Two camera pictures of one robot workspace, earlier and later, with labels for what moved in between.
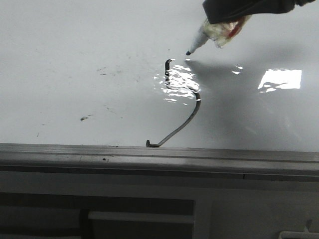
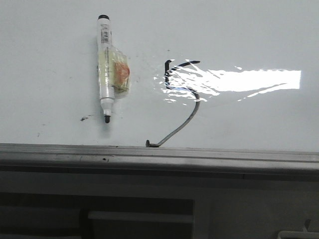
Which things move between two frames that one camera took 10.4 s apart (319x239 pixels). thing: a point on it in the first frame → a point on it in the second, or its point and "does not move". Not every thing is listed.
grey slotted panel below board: x=43 y=216 does not move
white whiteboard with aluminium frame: x=104 y=91 does not move
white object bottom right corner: x=305 y=234 does not move
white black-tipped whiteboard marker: x=221 y=33 → x=113 y=67
